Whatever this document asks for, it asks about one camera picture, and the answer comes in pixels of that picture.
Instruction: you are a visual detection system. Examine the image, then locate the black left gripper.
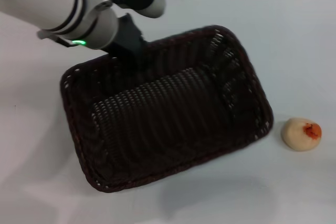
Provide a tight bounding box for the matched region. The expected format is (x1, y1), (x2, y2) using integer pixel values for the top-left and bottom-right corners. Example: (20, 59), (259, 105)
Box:
(104, 13), (148, 77)

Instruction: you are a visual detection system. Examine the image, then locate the dark brown woven wicker basket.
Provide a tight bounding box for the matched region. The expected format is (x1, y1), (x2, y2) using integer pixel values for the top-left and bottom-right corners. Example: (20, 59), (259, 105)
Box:
(59, 24), (274, 194)

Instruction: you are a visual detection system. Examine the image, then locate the cream bun with orange spot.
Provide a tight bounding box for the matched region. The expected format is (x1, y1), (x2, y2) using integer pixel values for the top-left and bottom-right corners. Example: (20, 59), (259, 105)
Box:
(280, 118), (322, 152)

